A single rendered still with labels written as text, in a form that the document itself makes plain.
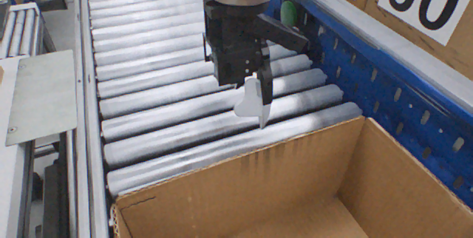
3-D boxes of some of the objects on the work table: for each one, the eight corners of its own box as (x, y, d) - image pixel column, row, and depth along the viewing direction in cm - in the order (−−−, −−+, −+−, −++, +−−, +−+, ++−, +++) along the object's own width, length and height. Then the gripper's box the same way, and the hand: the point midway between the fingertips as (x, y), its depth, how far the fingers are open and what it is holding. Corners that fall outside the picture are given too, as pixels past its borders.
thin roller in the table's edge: (26, 15, 97) (24, 9, 96) (18, 61, 78) (15, 55, 77) (19, 16, 97) (16, 10, 96) (9, 63, 78) (6, 57, 76)
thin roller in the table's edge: (35, 13, 98) (32, 7, 97) (30, 59, 79) (26, 52, 78) (29, 15, 98) (26, 9, 96) (21, 61, 78) (18, 55, 77)
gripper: (189, -21, 46) (200, 89, 60) (229, 31, 35) (231, 151, 48) (243, -28, 48) (242, 78, 62) (297, 18, 37) (281, 136, 51)
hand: (252, 103), depth 56 cm, fingers open, 10 cm apart
